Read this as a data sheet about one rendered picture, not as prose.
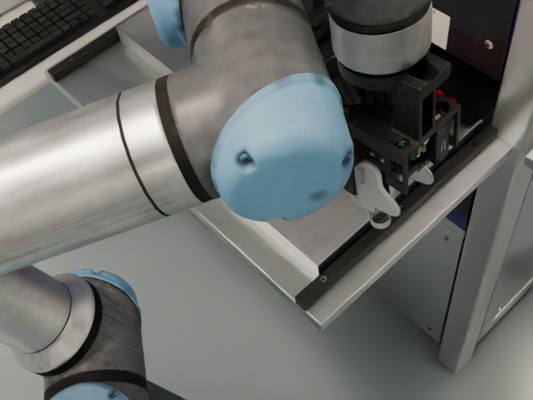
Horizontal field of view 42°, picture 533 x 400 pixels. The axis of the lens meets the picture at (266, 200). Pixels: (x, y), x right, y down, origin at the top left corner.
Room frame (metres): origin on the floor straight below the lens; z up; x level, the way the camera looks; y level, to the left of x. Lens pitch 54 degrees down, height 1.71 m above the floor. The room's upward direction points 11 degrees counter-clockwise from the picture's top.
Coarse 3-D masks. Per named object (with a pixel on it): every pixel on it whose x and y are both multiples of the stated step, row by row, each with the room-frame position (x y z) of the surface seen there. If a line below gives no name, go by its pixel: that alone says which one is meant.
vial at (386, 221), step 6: (378, 210) 0.39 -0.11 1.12; (372, 216) 0.39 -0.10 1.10; (378, 216) 0.39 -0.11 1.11; (384, 216) 0.39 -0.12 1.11; (390, 216) 0.39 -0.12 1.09; (372, 222) 0.39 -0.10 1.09; (378, 222) 0.39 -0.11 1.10; (384, 222) 0.39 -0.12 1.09; (390, 222) 0.39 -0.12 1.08; (378, 228) 0.39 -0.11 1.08; (384, 228) 0.39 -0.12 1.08
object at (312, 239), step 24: (480, 120) 0.64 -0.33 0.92; (432, 168) 0.58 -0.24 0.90; (408, 192) 0.55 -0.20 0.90; (312, 216) 0.55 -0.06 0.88; (336, 216) 0.54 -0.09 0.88; (360, 216) 0.54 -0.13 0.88; (288, 240) 0.50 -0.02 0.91; (312, 240) 0.51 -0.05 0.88; (336, 240) 0.50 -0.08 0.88; (312, 264) 0.46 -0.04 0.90
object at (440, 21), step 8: (432, 8) 0.74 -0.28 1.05; (432, 16) 0.74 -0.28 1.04; (440, 16) 0.73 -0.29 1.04; (448, 16) 0.72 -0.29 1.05; (432, 24) 0.74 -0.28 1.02; (440, 24) 0.73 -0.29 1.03; (448, 24) 0.72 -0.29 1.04; (432, 32) 0.74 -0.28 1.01; (440, 32) 0.73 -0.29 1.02; (432, 40) 0.74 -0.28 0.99; (440, 40) 0.73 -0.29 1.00
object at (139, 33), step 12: (144, 12) 1.03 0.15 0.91; (312, 12) 0.98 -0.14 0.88; (324, 12) 0.97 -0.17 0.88; (120, 24) 1.01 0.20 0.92; (132, 24) 1.02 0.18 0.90; (144, 24) 1.03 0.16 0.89; (312, 24) 0.91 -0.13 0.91; (324, 24) 0.93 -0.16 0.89; (120, 36) 1.00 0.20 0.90; (132, 36) 1.01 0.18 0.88; (144, 36) 1.00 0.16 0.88; (156, 36) 1.00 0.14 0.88; (132, 48) 0.97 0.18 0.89; (144, 48) 0.93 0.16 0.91; (156, 48) 0.96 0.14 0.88; (168, 48) 0.96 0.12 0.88; (180, 48) 0.95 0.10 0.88; (156, 60) 0.90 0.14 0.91; (168, 60) 0.93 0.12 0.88; (180, 60) 0.92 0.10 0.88; (168, 72) 0.88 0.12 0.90
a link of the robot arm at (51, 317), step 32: (0, 288) 0.36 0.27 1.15; (32, 288) 0.38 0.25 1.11; (64, 288) 0.40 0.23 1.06; (96, 288) 0.42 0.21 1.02; (128, 288) 0.44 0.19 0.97; (0, 320) 0.34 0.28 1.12; (32, 320) 0.35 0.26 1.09; (64, 320) 0.36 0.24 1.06; (96, 320) 0.37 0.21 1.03; (128, 320) 0.39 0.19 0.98; (32, 352) 0.34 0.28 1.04; (64, 352) 0.34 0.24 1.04; (96, 352) 0.34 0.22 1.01; (128, 352) 0.35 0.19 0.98
